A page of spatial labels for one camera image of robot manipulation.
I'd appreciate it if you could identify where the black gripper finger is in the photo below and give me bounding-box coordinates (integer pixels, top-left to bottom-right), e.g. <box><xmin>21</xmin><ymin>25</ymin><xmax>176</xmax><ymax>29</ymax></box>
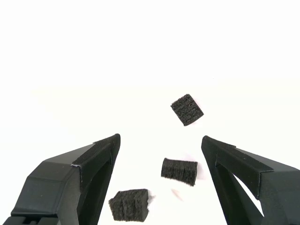
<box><xmin>201</xmin><ymin>135</ymin><xmax>300</xmax><ymax>225</ymax></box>
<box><xmin>0</xmin><ymin>133</ymin><xmax>121</xmax><ymax>225</ymax></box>

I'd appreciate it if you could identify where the black foam cube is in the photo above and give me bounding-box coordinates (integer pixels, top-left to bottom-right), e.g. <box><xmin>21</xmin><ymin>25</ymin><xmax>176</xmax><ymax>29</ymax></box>
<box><xmin>108</xmin><ymin>188</ymin><xmax>150</xmax><ymax>222</ymax></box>
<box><xmin>160</xmin><ymin>157</ymin><xmax>198</xmax><ymax>187</ymax></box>
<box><xmin>170</xmin><ymin>93</ymin><xmax>204</xmax><ymax>127</ymax></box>

